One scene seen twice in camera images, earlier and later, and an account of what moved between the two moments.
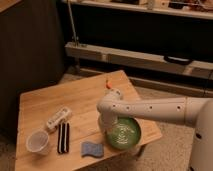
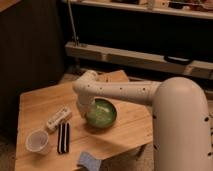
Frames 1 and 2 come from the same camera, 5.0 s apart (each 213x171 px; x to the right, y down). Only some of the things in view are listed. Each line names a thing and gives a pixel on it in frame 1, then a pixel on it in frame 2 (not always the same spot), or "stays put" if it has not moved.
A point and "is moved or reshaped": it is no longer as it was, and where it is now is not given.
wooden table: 60,128 stays put
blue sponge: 95,149 to 90,162
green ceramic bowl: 125,134 is moved or reshaped
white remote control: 62,115 stays put
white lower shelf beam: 135,59 stays put
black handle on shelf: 178,60 stays put
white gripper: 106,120 to 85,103
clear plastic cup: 37,141 stays put
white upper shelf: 198,9 stays put
